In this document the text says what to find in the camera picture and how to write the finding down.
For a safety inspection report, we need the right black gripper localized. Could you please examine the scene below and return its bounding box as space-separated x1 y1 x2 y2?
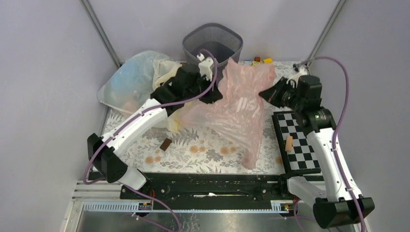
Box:
258 76 304 112

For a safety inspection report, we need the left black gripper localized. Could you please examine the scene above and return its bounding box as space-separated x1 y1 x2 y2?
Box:
184 73 223 104

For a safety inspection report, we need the pink plastic trash bag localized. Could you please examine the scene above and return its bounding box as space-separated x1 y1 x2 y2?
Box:
180 59 276 169

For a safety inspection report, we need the clear yellowish plastic bag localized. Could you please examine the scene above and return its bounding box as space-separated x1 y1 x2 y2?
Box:
97 50 182 118

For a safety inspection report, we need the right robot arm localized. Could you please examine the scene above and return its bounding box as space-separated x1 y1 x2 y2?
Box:
259 75 375 232

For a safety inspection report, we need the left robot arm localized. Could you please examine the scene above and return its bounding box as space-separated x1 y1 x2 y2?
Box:
85 58 222 199

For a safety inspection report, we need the grey mesh trash bin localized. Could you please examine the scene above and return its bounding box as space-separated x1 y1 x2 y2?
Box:
182 23 244 83

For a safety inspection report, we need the yellow toy cube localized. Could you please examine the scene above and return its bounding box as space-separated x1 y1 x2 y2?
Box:
263 58 273 64

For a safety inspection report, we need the tan wooden block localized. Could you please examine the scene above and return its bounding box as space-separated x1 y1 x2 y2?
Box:
285 135 293 152

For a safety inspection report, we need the small brown rectangular chip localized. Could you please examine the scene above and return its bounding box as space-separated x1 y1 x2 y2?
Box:
160 138 172 151

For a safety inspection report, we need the black white checkerboard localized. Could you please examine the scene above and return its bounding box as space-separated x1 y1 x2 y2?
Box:
272 111 321 174

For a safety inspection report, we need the floral patterned table mat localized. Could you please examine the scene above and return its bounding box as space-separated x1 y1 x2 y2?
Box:
93 60 337 176

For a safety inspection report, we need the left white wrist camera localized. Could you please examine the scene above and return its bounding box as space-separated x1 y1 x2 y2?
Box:
197 53 215 81

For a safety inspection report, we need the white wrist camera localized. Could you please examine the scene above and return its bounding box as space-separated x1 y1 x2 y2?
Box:
286 63 308 88
197 53 215 81

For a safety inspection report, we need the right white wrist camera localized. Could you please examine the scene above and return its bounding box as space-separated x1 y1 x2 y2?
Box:
286 63 308 88

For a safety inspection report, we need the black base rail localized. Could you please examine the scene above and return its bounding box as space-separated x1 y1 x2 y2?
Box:
120 171 324 212

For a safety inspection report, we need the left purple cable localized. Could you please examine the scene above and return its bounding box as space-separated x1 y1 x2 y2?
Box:
82 48 219 232

